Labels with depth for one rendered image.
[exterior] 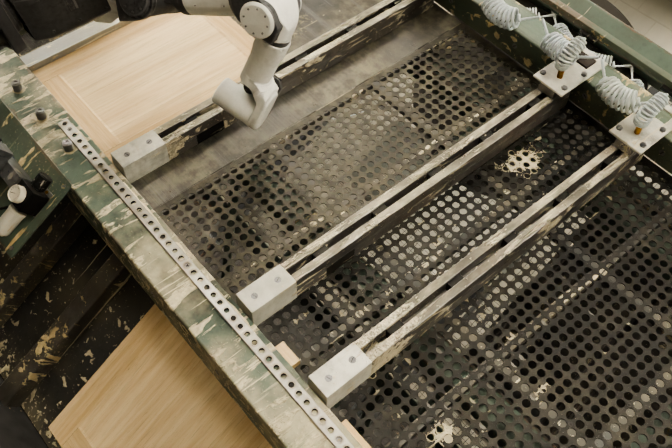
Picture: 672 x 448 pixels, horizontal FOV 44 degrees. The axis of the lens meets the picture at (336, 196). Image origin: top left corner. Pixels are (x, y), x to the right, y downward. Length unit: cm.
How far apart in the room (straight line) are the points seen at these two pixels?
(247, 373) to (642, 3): 617
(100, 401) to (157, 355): 20
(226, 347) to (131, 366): 46
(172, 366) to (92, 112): 71
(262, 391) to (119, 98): 96
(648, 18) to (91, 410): 604
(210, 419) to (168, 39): 108
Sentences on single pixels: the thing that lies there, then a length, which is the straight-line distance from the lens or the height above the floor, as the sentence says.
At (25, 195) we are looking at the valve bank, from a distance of 213.
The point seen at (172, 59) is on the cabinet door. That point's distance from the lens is 244.
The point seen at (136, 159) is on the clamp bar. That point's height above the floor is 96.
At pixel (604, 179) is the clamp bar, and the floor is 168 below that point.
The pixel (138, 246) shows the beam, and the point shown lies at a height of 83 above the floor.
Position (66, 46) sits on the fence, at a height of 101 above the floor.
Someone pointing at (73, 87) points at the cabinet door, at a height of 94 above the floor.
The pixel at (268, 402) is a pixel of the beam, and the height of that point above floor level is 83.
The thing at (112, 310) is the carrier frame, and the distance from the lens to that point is 233.
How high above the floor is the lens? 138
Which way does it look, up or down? 5 degrees down
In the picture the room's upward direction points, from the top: 41 degrees clockwise
